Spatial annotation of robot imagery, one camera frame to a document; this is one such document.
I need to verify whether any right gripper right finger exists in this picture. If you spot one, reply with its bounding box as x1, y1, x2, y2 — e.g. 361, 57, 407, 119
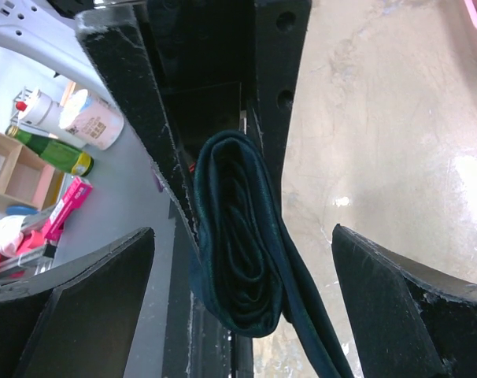
331, 224, 477, 377

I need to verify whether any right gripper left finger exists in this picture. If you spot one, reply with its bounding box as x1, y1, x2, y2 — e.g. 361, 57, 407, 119
0, 228, 155, 377

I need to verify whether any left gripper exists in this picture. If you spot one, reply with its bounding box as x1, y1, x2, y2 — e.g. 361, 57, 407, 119
76, 1, 312, 250

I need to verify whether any dark green tie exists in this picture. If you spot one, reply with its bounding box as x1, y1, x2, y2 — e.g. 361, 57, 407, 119
190, 130, 353, 377

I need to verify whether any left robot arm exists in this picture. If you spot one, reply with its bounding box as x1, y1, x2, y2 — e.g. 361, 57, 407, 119
0, 1, 312, 239

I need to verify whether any pink box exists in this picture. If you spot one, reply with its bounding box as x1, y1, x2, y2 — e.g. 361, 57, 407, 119
41, 177, 93, 242

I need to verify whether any pink labelled paper cup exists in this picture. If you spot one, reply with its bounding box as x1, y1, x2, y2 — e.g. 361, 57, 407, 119
58, 89, 124, 150

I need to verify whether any wooden shelf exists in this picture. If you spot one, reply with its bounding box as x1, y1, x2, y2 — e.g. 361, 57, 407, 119
0, 133, 63, 212

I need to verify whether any green glass bottle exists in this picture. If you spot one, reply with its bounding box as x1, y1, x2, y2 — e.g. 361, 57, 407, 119
5, 125, 94, 177

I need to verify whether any white bottle red cap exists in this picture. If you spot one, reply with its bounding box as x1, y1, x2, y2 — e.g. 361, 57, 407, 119
15, 88, 61, 132

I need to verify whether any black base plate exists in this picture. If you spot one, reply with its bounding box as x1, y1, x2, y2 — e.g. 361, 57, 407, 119
161, 204, 254, 377

